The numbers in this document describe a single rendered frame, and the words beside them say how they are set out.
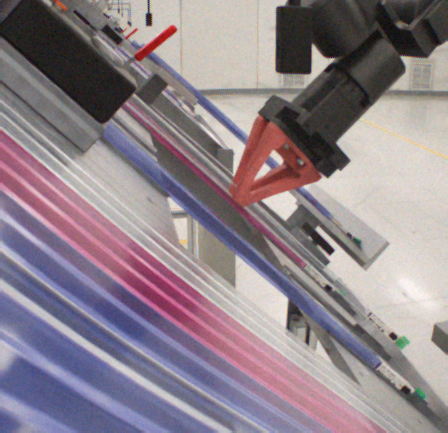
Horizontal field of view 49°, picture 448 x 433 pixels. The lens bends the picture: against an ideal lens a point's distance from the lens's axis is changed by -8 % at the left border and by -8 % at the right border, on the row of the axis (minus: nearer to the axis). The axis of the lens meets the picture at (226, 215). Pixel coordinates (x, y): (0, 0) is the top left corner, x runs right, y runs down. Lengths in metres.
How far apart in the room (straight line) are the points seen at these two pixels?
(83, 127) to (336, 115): 0.26
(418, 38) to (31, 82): 0.34
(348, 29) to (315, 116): 0.08
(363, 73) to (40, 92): 0.30
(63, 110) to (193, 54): 7.87
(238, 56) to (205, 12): 0.87
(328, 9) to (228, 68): 7.81
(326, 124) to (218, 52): 7.75
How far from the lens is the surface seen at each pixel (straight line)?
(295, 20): 0.34
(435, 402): 0.59
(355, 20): 0.46
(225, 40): 8.22
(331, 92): 0.47
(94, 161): 0.29
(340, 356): 0.42
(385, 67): 0.49
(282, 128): 0.46
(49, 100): 0.28
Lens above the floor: 1.10
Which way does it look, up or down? 21 degrees down
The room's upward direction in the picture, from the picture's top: straight up
